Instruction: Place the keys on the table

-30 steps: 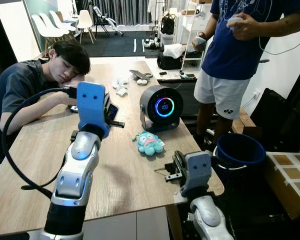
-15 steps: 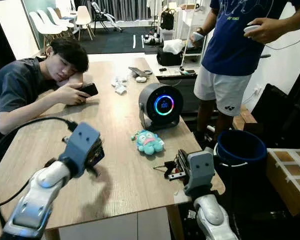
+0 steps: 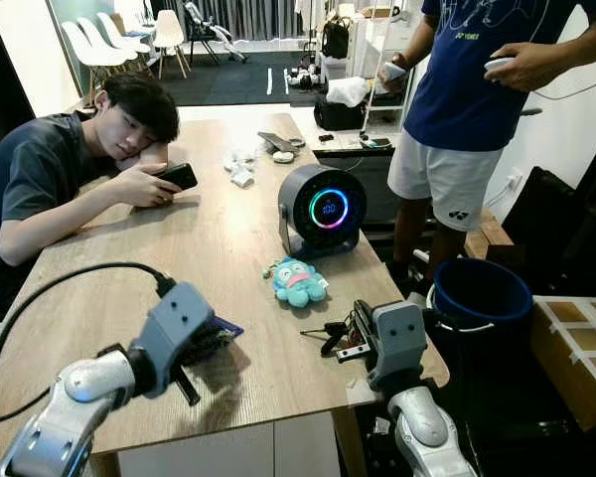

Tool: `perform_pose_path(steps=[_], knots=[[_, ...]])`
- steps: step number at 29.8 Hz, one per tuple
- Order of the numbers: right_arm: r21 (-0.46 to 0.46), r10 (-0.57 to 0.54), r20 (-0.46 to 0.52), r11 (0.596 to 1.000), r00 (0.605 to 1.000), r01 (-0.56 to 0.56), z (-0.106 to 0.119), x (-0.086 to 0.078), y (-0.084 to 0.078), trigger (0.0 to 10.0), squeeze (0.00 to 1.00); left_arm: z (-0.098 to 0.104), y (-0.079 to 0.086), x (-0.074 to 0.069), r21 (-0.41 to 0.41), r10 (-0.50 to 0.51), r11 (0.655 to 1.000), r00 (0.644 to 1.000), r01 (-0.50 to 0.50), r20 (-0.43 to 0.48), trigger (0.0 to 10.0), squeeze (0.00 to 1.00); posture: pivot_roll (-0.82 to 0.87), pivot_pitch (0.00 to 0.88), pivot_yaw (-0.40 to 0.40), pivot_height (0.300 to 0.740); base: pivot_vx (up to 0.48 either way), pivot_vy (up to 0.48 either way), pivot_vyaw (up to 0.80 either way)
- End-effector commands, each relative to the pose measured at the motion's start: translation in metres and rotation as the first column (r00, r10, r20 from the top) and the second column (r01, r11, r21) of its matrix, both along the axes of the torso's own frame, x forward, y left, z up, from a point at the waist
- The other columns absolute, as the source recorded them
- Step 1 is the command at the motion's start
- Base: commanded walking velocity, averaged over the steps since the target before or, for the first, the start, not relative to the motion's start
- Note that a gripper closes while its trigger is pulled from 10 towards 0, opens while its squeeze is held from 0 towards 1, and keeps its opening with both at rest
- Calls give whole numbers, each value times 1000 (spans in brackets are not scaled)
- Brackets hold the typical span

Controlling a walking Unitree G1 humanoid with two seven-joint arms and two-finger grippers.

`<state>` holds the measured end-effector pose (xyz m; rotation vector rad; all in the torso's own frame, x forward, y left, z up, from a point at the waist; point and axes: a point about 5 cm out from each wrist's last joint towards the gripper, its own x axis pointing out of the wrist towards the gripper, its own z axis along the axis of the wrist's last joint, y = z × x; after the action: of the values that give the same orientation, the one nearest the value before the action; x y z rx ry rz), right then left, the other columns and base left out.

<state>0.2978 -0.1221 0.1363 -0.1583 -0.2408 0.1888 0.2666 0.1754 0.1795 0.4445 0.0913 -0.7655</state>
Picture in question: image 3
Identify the black chair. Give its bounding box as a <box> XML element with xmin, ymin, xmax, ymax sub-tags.
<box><xmin>501</xmin><ymin>166</ymin><xmax>596</xmax><ymax>299</ymax></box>

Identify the round black glowing-ring device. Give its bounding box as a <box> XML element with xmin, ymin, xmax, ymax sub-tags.
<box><xmin>277</xmin><ymin>163</ymin><xmax>370</xmax><ymax>262</ymax></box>

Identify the dark flat tablet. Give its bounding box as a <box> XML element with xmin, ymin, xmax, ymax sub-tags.
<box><xmin>256</xmin><ymin>130</ymin><xmax>308</xmax><ymax>156</ymax></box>

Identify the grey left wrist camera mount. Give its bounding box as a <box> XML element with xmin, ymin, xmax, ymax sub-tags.
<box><xmin>129</xmin><ymin>282</ymin><xmax>218</xmax><ymax>400</ymax></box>

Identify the dark floor rug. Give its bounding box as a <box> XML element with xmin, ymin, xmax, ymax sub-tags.
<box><xmin>157</xmin><ymin>50</ymin><xmax>402</xmax><ymax>107</ymax></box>

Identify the wooden bench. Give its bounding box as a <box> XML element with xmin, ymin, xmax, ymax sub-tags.
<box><xmin>465</xmin><ymin>207</ymin><xmax>520</xmax><ymax>261</ymax></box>

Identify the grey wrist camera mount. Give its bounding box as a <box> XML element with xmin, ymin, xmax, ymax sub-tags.
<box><xmin>366</xmin><ymin>301</ymin><xmax>431</xmax><ymax>392</ymax></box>
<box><xmin>129</xmin><ymin>282</ymin><xmax>218</xmax><ymax>400</ymax></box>

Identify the white handheld controller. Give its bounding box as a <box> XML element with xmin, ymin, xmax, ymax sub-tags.
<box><xmin>484</xmin><ymin>57</ymin><xmax>519</xmax><ymax>75</ymax></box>
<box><xmin>380</xmin><ymin>62</ymin><xmax>409</xmax><ymax>83</ymax></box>

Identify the black basket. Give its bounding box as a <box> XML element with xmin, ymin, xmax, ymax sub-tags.
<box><xmin>314</xmin><ymin>99</ymin><xmax>372</xmax><ymax>133</ymax></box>

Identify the teal plush toy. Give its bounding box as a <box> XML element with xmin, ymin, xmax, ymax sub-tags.
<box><xmin>262</xmin><ymin>256</ymin><xmax>330</xmax><ymax>309</ymax></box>

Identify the black key bunch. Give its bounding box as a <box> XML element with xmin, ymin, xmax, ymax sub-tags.
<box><xmin>299</xmin><ymin>320</ymin><xmax>351</xmax><ymax>358</ymax></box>

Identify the standing person blue shirt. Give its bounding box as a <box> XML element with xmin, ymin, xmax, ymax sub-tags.
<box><xmin>377</xmin><ymin>0</ymin><xmax>596</xmax><ymax>291</ymax></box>

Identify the black smartphone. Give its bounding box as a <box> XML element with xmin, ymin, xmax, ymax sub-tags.
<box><xmin>157</xmin><ymin>162</ymin><xmax>200</xmax><ymax>193</ymax></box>

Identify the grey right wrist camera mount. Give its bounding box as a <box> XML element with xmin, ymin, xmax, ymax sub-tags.
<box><xmin>366</xmin><ymin>301</ymin><xmax>431</xmax><ymax>392</ymax></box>

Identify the wooden rack white grid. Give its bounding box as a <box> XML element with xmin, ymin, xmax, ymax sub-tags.
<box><xmin>530</xmin><ymin>293</ymin><xmax>596</xmax><ymax>410</ymax></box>

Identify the blue bucket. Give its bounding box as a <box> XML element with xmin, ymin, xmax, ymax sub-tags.
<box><xmin>425</xmin><ymin>256</ymin><xmax>535</xmax><ymax>345</ymax></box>

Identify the white cloth bundle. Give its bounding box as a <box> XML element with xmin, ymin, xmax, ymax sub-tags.
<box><xmin>324</xmin><ymin>76</ymin><xmax>372</xmax><ymax>109</ymax></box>

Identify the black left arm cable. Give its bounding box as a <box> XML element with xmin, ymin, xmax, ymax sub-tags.
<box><xmin>0</xmin><ymin>261</ymin><xmax>178</xmax><ymax>470</ymax></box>

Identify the black low bench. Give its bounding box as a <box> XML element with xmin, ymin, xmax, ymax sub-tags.
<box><xmin>312</xmin><ymin>129</ymin><xmax>400</xmax><ymax>160</ymax></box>

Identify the black folding frame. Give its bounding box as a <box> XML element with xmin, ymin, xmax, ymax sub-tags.
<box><xmin>183</xmin><ymin>0</ymin><xmax>250</xmax><ymax>67</ymax></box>

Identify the white plastic chair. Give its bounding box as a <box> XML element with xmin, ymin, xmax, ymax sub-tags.
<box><xmin>150</xmin><ymin>9</ymin><xmax>192</xmax><ymax>80</ymax></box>
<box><xmin>62</xmin><ymin>20</ymin><xmax>116</xmax><ymax>92</ymax></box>
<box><xmin>93</xmin><ymin>11</ymin><xmax>142</xmax><ymax>71</ymax></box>

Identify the seated person grey shirt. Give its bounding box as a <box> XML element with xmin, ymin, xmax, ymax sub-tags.
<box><xmin>0</xmin><ymin>72</ymin><xmax>198</xmax><ymax>321</ymax></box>

